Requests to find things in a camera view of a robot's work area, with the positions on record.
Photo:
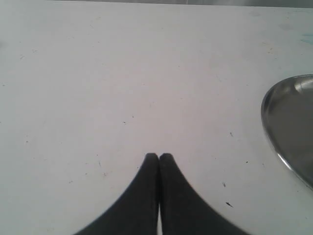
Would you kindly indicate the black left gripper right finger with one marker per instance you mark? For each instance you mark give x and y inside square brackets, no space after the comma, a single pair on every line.
[183,211]

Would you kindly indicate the round stainless steel plate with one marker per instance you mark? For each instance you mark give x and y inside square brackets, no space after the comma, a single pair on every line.
[287,119]

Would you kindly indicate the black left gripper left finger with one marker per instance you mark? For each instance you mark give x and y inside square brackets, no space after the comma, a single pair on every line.
[135,212]

